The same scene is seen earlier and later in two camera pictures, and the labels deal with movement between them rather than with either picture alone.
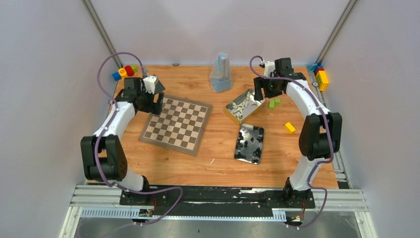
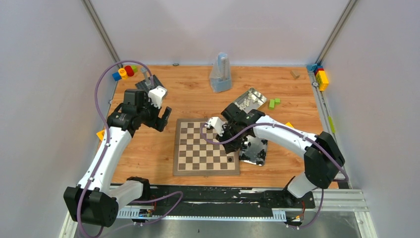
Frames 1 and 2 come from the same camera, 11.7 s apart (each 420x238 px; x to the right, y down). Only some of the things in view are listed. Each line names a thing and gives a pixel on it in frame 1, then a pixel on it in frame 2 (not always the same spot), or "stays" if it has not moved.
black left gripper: x=157 y=102 to x=157 y=119
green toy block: x=273 y=102 stays
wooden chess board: x=181 y=126 to x=193 y=155
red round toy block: x=129 y=71 stays
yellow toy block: x=289 y=128 stays
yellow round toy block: x=123 y=72 stays
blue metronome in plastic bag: x=220 y=80 stays
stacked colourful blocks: x=321 y=75 stays
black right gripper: x=259 y=83 to x=232 y=147
